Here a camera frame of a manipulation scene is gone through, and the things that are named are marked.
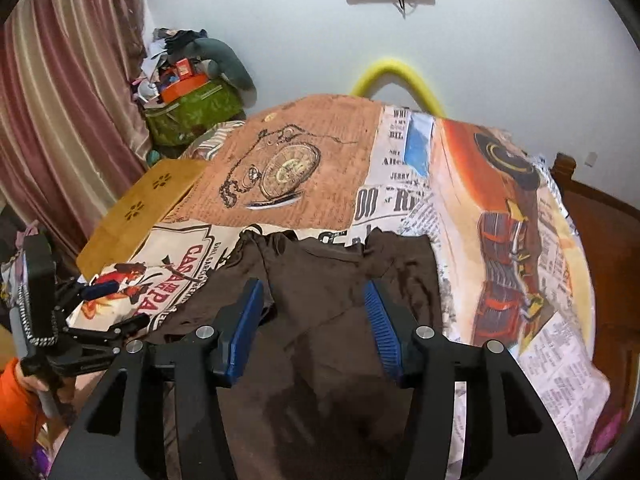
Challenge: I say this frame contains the brown shorts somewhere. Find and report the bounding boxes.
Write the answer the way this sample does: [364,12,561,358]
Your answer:
[150,227,451,480]

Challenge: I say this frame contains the printed blanket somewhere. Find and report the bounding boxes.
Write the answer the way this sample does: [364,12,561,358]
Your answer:
[67,94,613,480]

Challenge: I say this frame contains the striped pillow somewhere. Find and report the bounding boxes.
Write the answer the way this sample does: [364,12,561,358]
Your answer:
[180,120,248,162]

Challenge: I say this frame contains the person's left forearm orange sleeve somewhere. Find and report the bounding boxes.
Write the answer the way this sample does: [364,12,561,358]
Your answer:
[0,357,53,463]

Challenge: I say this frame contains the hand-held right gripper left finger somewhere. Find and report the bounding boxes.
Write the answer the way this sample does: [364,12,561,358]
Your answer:
[47,277,266,480]

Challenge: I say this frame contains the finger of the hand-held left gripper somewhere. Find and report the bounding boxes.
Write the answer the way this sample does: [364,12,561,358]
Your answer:
[54,279,120,313]
[52,312,152,377]

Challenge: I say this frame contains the pile of clothes and bags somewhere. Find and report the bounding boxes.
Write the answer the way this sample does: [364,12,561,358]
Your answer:
[145,80,246,148]

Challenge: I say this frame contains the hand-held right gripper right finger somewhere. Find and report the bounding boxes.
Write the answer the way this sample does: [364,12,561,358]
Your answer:
[362,280,579,480]

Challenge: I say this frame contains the yellow foam tube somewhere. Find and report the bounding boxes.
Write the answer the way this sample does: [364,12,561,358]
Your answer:
[350,58,446,116]

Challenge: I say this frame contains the wooden bed frame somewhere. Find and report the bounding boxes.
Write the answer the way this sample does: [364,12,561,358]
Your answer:
[550,152,640,431]

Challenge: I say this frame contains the yellow wooden board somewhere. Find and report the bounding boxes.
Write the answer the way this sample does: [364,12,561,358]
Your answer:
[76,159,208,281]

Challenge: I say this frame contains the striped pink curtain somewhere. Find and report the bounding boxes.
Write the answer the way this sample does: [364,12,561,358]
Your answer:
[0,0,157,261]

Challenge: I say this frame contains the orange box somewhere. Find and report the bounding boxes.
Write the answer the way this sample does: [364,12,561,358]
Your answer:
[160,74,208,104]

